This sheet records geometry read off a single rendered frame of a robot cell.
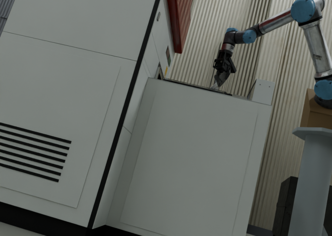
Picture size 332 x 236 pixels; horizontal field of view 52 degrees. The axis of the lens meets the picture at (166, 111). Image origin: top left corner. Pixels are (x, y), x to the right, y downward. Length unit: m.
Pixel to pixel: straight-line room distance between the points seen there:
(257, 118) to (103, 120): 0.72
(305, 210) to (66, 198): 1.20
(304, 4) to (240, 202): 0.99
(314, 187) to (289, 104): 3.34
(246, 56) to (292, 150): 1.54
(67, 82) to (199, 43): 3.98
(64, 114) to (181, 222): 0.71
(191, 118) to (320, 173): 0.76
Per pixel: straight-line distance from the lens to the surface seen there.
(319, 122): 2.05
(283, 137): 5.13
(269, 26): 2.12
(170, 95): 1.70
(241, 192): 1.65
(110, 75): 1.56
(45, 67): 1.68
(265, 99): 1.79
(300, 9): 1.86
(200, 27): 5.53
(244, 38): 2.07
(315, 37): 1.89
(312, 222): 1.99
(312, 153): 2.03
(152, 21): 1.64
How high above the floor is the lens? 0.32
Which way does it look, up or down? 12 degrees up
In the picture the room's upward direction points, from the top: 15 degrees clockwise
